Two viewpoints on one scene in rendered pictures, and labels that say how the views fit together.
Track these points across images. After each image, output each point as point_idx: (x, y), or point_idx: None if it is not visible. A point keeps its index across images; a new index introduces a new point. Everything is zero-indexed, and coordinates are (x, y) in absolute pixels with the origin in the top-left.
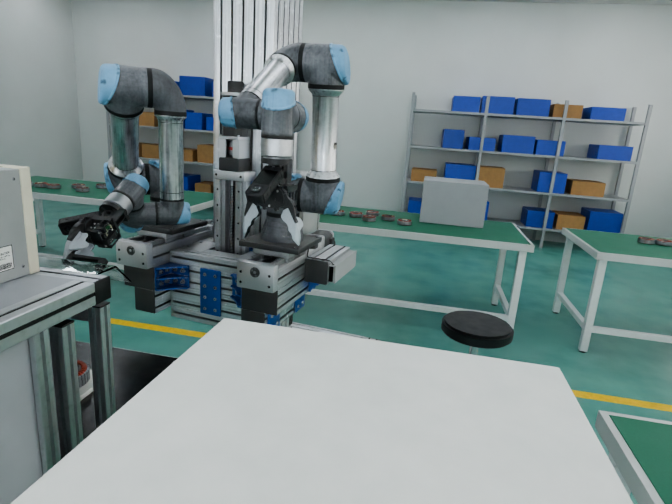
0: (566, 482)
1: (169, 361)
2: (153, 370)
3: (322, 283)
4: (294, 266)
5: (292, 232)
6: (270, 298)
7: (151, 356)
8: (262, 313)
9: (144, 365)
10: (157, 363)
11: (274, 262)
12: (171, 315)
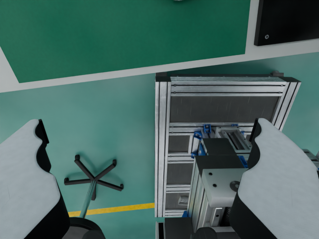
0: None
1: (272, 33)
2: (283, 5)
3: (169, 218)
4: (199, 224)
5: (22, 137)
6: (207, 168)
7: (297, 34)
8: (211, 154)
9: (298, 11)
10: (284, 22)
11: (218, 210)
12: (307, 149)
